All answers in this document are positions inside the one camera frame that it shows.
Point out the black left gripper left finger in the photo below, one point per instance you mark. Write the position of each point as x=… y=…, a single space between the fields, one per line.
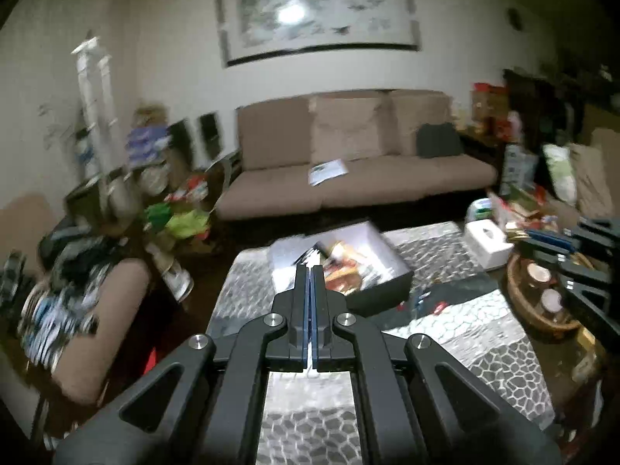
x=204 y=403

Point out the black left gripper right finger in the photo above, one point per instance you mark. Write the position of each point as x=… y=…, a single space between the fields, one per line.
x=414 y=402

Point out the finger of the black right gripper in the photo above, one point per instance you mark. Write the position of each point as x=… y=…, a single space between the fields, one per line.
x=544 y=247

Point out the red sachet packet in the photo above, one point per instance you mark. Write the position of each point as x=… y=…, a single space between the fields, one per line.
x=440 y=307

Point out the blue candy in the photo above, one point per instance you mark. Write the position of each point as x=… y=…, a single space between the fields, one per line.
x=422 y=300

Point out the wicker basket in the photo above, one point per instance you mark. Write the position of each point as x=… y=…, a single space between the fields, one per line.
x=525 y=295

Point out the white tissue box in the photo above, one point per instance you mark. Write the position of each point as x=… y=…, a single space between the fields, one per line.
x=487 y=243

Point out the grey patterned table cloth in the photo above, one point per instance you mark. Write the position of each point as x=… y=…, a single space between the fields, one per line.
x=309 y=417

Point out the brown armchair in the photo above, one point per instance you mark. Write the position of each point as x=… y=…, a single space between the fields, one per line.
x=83 y=369

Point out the white garment steamer stand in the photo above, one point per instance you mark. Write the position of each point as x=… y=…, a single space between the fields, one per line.
x=120 y=189

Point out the dark green cushion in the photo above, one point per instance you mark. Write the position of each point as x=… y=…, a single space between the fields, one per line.
x=438 y=140

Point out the black storage box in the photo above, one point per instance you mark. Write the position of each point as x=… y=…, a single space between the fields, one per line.
x=357 y=262

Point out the pile of clothes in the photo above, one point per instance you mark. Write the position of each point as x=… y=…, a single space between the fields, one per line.
x=46 y=314

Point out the brown sofa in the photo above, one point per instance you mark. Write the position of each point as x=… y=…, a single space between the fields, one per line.
x=274 y=139

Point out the beige sofa pillow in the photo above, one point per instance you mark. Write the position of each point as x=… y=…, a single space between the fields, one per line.
x=345 y=129

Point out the paper on sofa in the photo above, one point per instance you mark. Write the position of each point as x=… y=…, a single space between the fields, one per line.
x=320 y=173

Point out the framed ink painting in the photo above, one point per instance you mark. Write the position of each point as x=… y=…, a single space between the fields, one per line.
x=252 y=30

